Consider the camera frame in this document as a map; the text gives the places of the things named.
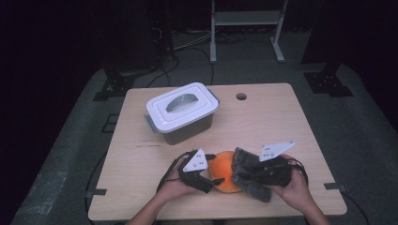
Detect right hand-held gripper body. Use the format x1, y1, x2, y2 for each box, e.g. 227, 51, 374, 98
258, 140, 296, 188

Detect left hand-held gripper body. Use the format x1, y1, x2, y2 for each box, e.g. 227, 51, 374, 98
177, 148, 217, 194

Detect orange plush toy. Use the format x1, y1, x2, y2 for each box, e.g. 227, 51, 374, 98
207, 150, 242, 194

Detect grey fluffy cloth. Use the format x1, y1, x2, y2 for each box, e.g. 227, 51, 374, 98
231, 146, 272, 203

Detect translucent grey storage box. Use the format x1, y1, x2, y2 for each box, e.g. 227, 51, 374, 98
144, 88, 220, 146

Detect person's right hand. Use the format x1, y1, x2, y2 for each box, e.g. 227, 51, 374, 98
268, 154, 314, 211

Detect person's left hand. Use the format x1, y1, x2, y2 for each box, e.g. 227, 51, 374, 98
159, 157, 205, 203

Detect black stand base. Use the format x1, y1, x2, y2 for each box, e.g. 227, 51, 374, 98
92, 55, 158, 102
301, 59, 355, 98

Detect white metal stand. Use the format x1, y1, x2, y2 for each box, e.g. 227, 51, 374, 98
209, 0, 289, 64

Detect right hand-held gripper cable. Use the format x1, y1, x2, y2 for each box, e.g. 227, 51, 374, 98
287, 157, 310, 188

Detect hand-held gripper cable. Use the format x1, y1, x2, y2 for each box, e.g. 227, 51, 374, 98
287, 157, 310, 188
155, 150, 196, 193

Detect left hand-held gripper cable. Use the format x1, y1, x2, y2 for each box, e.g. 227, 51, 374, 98
155, 150, 196, 193

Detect thin black cable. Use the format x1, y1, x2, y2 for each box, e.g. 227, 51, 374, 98
341, 191, 372, 225
84, 152, 107, 225

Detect black floor cable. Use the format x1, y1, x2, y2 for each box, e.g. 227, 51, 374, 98
146, 46, 215, 88

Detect white floor cable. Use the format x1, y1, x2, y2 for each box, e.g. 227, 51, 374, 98
173, 29, 214, 53

